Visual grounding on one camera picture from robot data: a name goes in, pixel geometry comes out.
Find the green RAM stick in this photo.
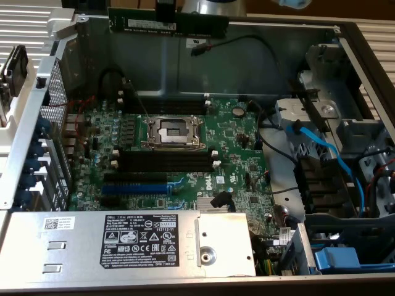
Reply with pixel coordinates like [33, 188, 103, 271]
[107, 6, 230, 40]

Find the black RAM slot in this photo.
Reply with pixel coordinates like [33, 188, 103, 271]
[118, 91, 211, 101]
[118, 98, 207, 106]
[118, 149, 214, 157]
[123, 104, 212, 111]
[118, 161, 215, 168]
[110, 160, 220, 173]
[112, 150, 217, 162]

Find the grey metal PC case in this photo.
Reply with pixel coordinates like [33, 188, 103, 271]
[0, 8, 395, 294]

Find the thin metal locking lever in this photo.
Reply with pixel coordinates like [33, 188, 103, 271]
[131, 83, 151, 120]

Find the silver CPU socket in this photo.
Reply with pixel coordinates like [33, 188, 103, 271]
[140, 114, 208, 152]

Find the green motherboard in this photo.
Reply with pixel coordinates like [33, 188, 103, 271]
[66, 97, 280, 247]

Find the black hard disk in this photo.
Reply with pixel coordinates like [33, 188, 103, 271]
[2, 44, 29, 97]

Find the blue card retention clip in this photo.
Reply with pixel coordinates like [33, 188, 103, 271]
[30, 140, 47, 157]
[17, 188, 33, 205]
[22, 173, 40, 189]
[23, 157, 41, 173]
[36, 118, 52, 134]

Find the black plastic bar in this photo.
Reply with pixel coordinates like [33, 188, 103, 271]
[287, 78, 330, 136]

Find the blue expansion slot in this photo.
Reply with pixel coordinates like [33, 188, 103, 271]
[101, 183, 186, 195]

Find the black angled plug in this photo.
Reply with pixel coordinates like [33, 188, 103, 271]
[209, 190, 233, 208]

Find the silver finned heatsink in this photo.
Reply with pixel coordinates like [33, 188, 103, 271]
[196, 197, 233, 214]

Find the short black expansion slot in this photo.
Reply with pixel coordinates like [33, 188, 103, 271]
[99, 196, 122, 208]

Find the grey metal disk bay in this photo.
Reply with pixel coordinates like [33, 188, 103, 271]
[274, 43, 395, 218]

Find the silver power supply box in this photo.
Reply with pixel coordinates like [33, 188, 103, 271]
[0, 210, 257, 283]

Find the blue plastic latch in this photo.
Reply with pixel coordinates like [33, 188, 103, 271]
[313, 246, 362, 274]

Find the black arched wire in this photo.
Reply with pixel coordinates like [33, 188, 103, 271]
[98, 69, 125, 100]

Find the red black twisted wire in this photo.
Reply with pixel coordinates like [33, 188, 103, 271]
[49, 94, 97, 147]

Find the thick black wire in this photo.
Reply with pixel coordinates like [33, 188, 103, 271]
[246, 100, 300, 169]

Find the blue flat wire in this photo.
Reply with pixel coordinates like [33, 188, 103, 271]
[286, 122, 367, 215]

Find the black ribbed plastic bracket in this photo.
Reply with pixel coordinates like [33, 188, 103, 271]
[293, 155, 351, 215]

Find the white wire tag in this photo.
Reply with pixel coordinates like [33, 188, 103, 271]
[275, 227, 293, 245]

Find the blue metal bay frame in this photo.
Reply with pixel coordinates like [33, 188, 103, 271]
[279, 222, 322, 276]

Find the yellow green wire bundle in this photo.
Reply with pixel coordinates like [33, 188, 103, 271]
[251, 236, 280, 276]

